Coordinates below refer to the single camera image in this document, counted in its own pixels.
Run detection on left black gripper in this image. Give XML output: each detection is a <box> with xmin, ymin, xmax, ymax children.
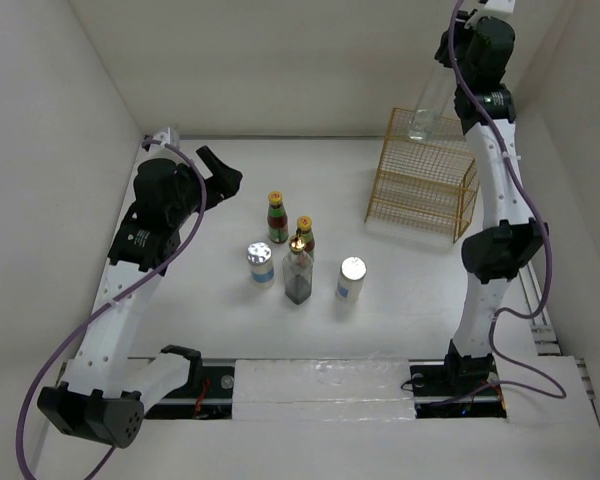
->
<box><xmin>168</xmin><ymin>147</ymin><xmax>240</xmax><ymax>227</ymax></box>

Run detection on clear glass oil bottle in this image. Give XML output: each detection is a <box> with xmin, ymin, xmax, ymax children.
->
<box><xmin>408</xmin><ymin>64</ymin><xmax>456</xmax><ymax>142</ymax></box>

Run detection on dark liquid glass bottle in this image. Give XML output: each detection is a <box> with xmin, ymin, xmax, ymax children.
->
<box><xmin>282</xmin><ymin>233</ymin><xmax>313</xmax><ymax>305</ymax></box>

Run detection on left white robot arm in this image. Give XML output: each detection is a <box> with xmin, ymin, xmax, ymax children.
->
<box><xmin>37</xmin><ymin>140</ymin><xmax>243</xmax><ymax>448</ymax></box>

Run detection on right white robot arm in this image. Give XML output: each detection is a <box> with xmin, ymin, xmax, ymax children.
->
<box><xmin>435</xmin><ymin>10</ymin><xmax>548</xmax><ymax>394</ymax></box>

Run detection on back green label sauce bottle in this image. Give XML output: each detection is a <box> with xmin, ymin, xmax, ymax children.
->
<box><xmin>267</xmin><ymin>191</ymin><xmax>289</xmax><ymax>244</ymax></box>

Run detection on left silver lid shaker jar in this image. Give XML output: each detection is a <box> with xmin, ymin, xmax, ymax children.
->
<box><xmin>246</xmin><ymin>242</ymin><xmax>275</xmax><ymax>289</ymax></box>

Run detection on silver lid shaker jar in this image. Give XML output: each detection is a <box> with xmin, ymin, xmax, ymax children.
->
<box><xmin>246</xmin><ymin>242</ymin><xmax>275</xmax><ymax>289</ymax></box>
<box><xmin>335</xmin><ymin>256</ymin><xmax>367</xmax><ymax>303</ymax></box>

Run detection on right silver lid shaker jar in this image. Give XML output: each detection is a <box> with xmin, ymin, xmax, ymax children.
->
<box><xmin>335</xmin><ymin>256</ymin><xmax>367</xmax><ymax>303</ymax></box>

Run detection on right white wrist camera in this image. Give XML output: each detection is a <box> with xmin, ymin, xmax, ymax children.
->
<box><xmin>467</xmin><ymin>0</ymin><xmax>516</xmax><ymax>24</ymax></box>

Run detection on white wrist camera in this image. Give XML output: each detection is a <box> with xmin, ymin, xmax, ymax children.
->
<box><xmin>142</xmin><ymin>126</ymin><xmax>180</xmax><ymax>151</ymax></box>
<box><xmin>467</xmin><ymin>0</ymin><xmax>516</xmax><ymax>24</ymax></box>

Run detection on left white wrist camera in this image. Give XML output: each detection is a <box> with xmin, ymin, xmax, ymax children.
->
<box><xmin>142</xmin><ymin>126</ymin><xmax>180</xmax><ymax>151</ymax></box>

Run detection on yellow wire rack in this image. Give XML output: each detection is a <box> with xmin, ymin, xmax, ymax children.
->
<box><xmin>365</xmin><ymin>107</ymin><xmax>479</xmax><ymax>244</ymax></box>

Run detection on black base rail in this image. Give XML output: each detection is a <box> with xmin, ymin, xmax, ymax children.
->
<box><xmin>145</xmin><ymin>358</ymin><xmax>507</xmax><ymax>422</ymax></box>

